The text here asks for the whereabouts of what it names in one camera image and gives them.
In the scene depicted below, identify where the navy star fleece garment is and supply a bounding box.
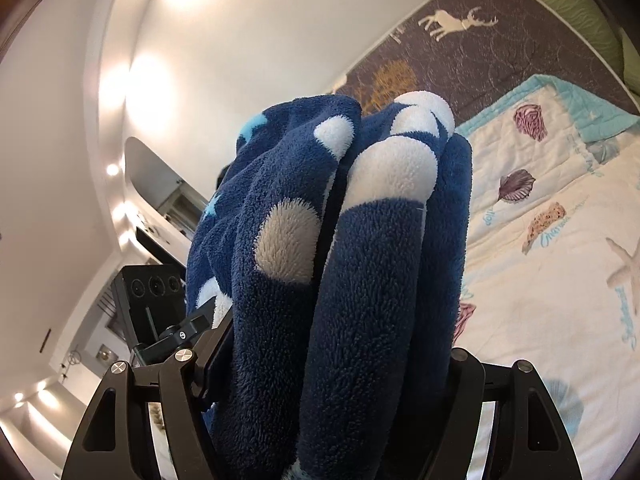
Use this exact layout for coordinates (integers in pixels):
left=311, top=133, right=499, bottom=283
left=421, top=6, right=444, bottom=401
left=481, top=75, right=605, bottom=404
left=186, top=91, right=472, bottom=479

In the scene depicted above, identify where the white seashell quilt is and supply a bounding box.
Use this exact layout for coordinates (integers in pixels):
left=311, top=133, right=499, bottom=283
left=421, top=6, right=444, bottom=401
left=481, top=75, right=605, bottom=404
left=454, top=75, right=639, bottom=479

